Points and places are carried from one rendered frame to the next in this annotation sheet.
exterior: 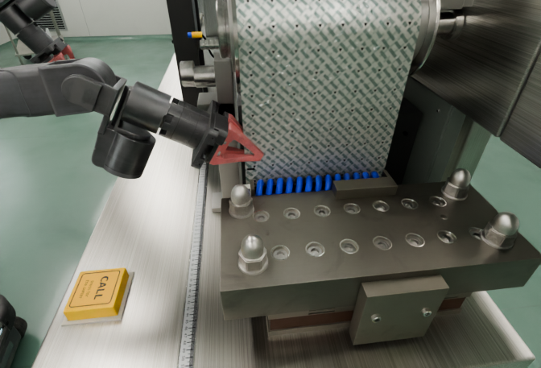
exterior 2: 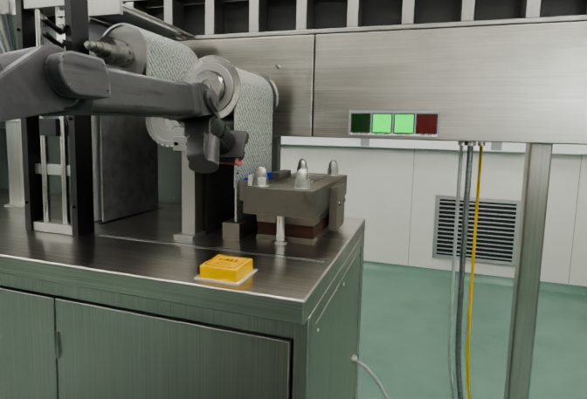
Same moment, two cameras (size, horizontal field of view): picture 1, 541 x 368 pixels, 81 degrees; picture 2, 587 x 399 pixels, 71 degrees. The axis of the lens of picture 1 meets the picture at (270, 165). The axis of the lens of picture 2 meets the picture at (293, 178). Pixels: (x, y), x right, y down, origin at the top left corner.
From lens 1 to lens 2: 0.88 m
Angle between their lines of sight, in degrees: 66
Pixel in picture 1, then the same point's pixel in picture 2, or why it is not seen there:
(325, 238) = not seen: hidden behind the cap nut
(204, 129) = (234, 136)
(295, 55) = (249, 99)
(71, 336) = (252, 283)
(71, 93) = (213, 98)
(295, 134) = (249, 147)
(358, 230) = not seen: hidden behind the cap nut
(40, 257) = not seen: outside the picture
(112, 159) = (212, 152)
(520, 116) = (317, 123)
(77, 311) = (241, 267)
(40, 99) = (197, 101)
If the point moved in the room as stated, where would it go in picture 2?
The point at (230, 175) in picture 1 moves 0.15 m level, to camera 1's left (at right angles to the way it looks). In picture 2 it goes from (199, 201) to (153, 211)
